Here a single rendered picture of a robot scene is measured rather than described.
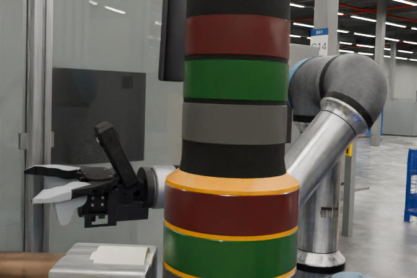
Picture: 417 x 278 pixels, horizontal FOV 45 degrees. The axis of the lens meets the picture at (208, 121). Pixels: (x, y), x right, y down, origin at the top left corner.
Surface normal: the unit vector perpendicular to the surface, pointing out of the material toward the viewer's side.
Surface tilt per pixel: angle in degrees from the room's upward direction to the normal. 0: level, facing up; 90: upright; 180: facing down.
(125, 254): 22
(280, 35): 90
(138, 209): 98
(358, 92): 63
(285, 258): 90
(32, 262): 38
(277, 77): 90
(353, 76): 46
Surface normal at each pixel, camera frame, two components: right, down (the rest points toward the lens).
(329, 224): 0.29, 0.06
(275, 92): 0.64, 0.06
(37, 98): 0.81, 0.06
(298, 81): -0.91, -0.11
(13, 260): 0.01, -0.76
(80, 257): 0.04, -1.00
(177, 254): -0.76, 0.01
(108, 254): 0.02, -0.90
